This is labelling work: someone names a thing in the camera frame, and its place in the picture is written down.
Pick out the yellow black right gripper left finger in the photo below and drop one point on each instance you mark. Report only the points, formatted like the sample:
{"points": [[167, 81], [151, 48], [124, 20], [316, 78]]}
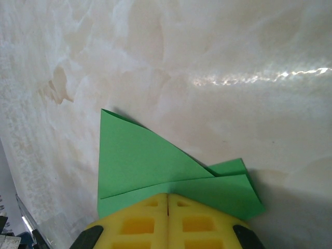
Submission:
{"points": [[137, 225]]}

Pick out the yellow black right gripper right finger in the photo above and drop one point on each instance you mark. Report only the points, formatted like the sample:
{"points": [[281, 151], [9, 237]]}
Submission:
{"points": [[202, 225]]}

